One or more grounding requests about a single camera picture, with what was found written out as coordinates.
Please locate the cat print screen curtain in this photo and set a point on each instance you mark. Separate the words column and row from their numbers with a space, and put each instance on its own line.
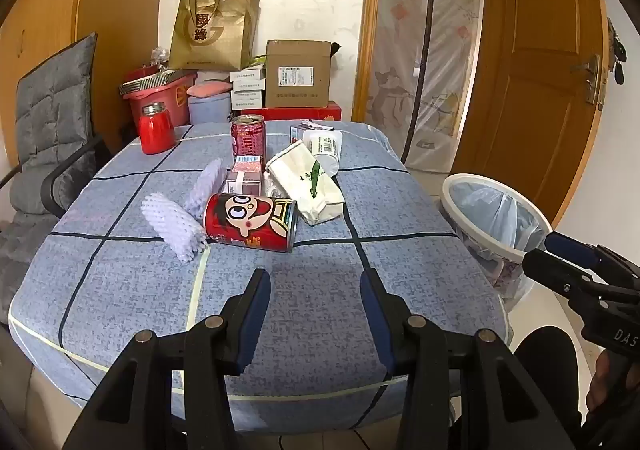
column 430, row 55

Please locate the wooden door frame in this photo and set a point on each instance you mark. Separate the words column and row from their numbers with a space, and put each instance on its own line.
column 367, row 30

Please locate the striped box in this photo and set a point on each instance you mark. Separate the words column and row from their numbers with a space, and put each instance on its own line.
column 150, row 83

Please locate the tall red drink can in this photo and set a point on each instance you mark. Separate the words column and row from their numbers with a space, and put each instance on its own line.
column 247, row 138

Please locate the lavender plastic bucket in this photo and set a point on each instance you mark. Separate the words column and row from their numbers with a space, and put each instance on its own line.
column 209, row 111

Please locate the brown wooden door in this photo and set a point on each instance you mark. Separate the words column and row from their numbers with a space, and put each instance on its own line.
column 530, row 95

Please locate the clear plastic bin liner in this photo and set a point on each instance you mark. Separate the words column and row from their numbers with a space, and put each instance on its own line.
column 495, row 225

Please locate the gold paper gift bag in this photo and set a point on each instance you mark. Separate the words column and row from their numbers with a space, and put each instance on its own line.
column 210, row 38

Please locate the white plastic bottle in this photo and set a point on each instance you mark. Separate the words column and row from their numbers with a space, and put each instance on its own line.
column 324, row 148

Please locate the cartoon print red can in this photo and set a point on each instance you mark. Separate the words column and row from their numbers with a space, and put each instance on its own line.
column 250, row 222

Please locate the blue cloth covered table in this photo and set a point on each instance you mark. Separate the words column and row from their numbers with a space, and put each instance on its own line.
column 300, row 290

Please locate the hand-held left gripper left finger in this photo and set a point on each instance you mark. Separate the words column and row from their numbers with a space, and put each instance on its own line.
column 252, row 332

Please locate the clear plastic wrap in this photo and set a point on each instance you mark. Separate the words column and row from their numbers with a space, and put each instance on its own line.
column 160, row 58

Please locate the person's right hand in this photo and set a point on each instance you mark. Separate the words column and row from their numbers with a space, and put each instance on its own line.
column 605, row 380

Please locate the red white cigarette box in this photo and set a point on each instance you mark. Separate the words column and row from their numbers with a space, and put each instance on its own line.
column 245, row 178

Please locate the pink bucket lid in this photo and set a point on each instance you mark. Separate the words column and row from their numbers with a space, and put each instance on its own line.
column 209, row 88

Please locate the red thermos flask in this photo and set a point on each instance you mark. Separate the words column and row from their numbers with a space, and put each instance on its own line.
column 156, row 130

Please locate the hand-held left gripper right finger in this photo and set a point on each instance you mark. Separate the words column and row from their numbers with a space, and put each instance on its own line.
column 377, row 335

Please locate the brown wooden panel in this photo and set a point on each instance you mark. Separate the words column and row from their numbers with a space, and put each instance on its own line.
column 115, row 5

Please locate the brown cardboard box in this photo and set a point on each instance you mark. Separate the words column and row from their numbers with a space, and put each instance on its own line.
column 297, row 75

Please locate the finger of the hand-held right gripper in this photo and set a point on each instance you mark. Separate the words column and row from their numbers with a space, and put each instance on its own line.
column 570, row 249
column 550, row 270

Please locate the grey quilted chair cushion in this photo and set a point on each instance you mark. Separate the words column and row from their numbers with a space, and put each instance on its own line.
column 50, row 120

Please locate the green packet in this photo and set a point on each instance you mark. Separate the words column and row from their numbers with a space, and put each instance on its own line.
column 257, row 60

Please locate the white tissue pack green leaf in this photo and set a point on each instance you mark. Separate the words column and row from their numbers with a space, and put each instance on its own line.
column 307, row 185

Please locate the black key bunch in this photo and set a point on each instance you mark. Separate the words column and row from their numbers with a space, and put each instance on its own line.
column 617, row 58

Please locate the red plastic tub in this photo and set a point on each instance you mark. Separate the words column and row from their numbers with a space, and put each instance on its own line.
column 177, row 103

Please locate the red flat gift box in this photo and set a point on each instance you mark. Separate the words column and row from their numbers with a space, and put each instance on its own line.
column 330, row 111

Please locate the white round trash bin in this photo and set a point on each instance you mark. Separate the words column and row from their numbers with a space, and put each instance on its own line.
column 457, row 200

